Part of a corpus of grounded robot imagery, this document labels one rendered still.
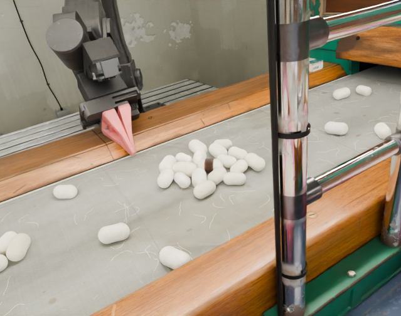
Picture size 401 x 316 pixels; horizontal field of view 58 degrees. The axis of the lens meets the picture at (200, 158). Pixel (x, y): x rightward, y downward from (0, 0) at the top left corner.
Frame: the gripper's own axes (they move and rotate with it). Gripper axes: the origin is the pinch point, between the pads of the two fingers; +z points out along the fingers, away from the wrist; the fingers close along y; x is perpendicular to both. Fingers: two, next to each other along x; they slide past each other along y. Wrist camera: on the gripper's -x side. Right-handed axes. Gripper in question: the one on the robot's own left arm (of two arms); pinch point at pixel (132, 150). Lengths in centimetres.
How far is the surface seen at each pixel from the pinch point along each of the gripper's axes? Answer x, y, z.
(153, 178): -4.0, -0.2, 7.0
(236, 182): -11.6, 7.4, 14.1
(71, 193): -3.2, -11.3, 4.1
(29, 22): 127, 15, -149
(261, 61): 109, 130, -68
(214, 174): -10.7, 5.6, 11.7
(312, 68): 2.9, 46.6, -4.2
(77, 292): -14.2, -15.4, 17.6
